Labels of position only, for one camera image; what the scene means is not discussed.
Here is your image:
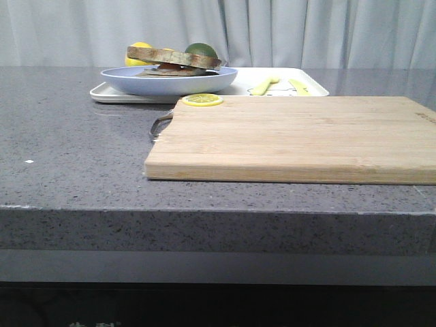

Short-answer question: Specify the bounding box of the fried egg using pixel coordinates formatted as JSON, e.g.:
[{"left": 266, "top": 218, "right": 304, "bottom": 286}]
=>
[{"left": 145, "top": 63, "right": 202, "bottom": 76}]

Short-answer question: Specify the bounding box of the bread slice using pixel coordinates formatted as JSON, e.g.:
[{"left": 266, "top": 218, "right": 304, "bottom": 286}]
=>
[
  {"left": 136, "top": 67, "right": 219, "bottom": 77},
  {"left": 127, "top": 46, "right": 221, "bottom": 70}
]

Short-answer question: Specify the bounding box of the light blue round plate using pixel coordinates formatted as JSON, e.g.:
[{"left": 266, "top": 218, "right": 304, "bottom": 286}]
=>
[{"left": 101, "top": 66, "right": 238, "bottom": 96}]

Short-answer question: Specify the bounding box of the white rectangular tray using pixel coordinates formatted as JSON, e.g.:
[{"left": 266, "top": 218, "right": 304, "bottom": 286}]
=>
[{"left": 90, "top": 67, "right": 329, "bottom": 104}]

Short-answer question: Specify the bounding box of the lemon slice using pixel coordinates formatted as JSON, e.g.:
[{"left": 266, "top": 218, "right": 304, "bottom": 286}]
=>
[{"left": 181, "top": 93, "right": 223, "bottom": 107}]

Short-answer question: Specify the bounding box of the yellow plastic spoon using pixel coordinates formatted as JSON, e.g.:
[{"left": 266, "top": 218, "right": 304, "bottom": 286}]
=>
[{"left": 250, "top": 76, "right": 280, "bottom": 96}]

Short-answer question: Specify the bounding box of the wooden cutting board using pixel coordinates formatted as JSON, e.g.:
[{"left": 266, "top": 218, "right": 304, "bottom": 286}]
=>
[{"left": 144, "top": 96, "right": 435, "bottom": 185}]

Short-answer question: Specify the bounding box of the yellow plastic knife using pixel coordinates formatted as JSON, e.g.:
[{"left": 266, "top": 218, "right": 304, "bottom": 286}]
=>
[{"left": 288, "top": 79, "right": 311, "bottom": 96}]

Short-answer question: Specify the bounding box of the green lime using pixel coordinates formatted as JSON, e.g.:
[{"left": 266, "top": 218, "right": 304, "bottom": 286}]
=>
[{"left": 185, "top": 42, "right": 218, "bottom": 59}]

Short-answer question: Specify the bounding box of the left yellow lemon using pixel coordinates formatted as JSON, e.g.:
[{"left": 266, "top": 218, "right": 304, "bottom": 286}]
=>
[{"left": 125, "top": 42, "right": 153, "bottom": 67}]

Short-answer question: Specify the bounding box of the white curtain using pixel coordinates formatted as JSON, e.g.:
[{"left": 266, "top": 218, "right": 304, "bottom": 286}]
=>
[{"left": 1, "top": 1, "right": 435, "bottom": 69}]

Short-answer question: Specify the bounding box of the metal cutting board handle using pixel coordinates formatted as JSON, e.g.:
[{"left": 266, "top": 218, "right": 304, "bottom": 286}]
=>
[{"left": 149, "top": 113, "right": 173, "bottom": 142}]

